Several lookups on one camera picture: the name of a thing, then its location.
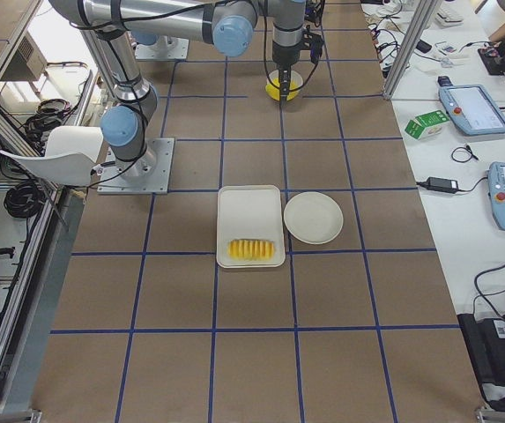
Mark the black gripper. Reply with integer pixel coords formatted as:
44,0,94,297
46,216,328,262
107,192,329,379
271,41,301,104

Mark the white ceramic bowl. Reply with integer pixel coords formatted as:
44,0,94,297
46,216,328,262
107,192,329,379
265,70,303,101

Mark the yellow lemon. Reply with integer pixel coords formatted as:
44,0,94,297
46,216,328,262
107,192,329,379
264,77,303,101

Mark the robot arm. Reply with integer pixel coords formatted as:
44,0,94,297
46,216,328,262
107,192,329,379
52,1,308,179

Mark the white rectangular tray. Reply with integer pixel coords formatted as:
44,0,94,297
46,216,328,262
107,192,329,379
216,185,286,269

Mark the white round plate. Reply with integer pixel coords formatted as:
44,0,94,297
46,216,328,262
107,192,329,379
283,191,344,245

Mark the green white box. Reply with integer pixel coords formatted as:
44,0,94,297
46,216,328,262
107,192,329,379
405,110,449,140

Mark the sliced yellow fruit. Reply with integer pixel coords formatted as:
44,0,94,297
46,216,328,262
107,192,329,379
227,239,275,261

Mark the far teach pendant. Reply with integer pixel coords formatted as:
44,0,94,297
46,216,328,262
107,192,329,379
438,85,505,136

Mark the black power adapter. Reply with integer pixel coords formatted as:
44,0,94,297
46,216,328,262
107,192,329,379
427,176,459,194

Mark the white chair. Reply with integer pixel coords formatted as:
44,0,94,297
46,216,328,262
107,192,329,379
0,126,103,187

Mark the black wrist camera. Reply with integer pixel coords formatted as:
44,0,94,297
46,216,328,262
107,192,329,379
302,26,324,65

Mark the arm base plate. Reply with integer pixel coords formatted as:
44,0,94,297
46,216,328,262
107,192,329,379
96,137,175,195
135,36,189,62

